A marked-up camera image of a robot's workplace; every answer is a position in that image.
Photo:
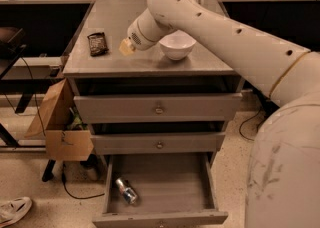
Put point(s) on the grey middle drawer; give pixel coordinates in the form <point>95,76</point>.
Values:
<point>157,143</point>

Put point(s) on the grey top drawer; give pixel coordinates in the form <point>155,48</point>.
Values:
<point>157,108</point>

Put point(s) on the grey open bottom drawer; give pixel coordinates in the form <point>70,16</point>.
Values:
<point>175,190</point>

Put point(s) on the dark snack packet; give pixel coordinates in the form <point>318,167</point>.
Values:
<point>97,44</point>

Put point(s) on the grey wooden drawer cabinet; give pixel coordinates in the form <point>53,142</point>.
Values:
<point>143,73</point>

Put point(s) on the white ceramic bowl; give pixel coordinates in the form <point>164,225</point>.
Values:
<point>177,46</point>

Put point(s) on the white sneaker shoe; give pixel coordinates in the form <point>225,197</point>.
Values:
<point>14,210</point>

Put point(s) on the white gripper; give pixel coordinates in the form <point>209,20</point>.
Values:
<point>136,37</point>

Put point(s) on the brown cardboard box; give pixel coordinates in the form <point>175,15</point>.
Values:
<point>52,121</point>

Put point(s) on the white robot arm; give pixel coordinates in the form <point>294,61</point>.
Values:
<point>283,186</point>

